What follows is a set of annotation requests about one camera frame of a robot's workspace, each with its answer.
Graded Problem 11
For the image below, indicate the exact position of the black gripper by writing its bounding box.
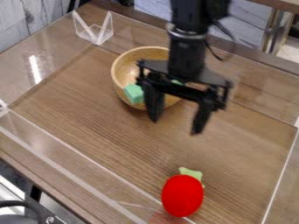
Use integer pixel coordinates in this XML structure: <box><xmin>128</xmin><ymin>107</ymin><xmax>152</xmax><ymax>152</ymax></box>
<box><xmin>136</xmin><ymin>24</ymin><xmax>232</xmax><ymax>135</ymax></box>

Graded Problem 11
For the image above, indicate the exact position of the red plush fruit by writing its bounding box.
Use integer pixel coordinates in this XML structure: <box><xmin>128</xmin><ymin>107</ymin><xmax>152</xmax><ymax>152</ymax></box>
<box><xmin>162</xmin><ymin>167</ymin><xmax>204</xmax><ymax>218</ymax></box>

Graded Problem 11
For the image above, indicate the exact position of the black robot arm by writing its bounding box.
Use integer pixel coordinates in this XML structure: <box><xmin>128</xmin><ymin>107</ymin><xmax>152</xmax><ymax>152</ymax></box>
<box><xmin>136</xmin><ymin>0</ymin><xmax>232</xmax><ymax>135</ymax></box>

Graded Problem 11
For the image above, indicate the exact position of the green foam block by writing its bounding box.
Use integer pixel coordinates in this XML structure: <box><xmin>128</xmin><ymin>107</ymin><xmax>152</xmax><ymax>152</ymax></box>
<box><xmin>123</xmin><ymin>79</ymin><xmax>184</xmax><ymax>106</ymax></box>

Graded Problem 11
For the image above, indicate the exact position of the wooden bowl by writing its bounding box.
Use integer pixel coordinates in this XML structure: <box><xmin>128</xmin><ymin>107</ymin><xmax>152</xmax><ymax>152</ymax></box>
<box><xmin>111</xmin><ymin>46</ymin><xmax>168</xmax><ymax>110</ymax></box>

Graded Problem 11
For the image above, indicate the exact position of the clear acrylic corner stand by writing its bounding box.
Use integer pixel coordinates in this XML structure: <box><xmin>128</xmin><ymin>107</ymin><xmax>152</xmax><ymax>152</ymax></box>
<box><xmin>71</xmin><ymin>11</ymin><xmax>114</xmax><ymax>46</ymax></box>

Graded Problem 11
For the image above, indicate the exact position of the clear acrylic tray wall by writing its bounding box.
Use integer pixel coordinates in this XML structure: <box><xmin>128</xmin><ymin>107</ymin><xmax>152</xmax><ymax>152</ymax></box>
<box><xmin>0</xmin><ymin>100</ymin><xmax>196</xmax><ymax>224</ymax></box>

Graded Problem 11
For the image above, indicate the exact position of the black cable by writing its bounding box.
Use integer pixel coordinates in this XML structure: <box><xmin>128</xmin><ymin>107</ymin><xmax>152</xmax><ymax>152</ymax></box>
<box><xmin>0</xmin><ymin>200</ymin><xmax>36</xmax><ymax>218</ymax></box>

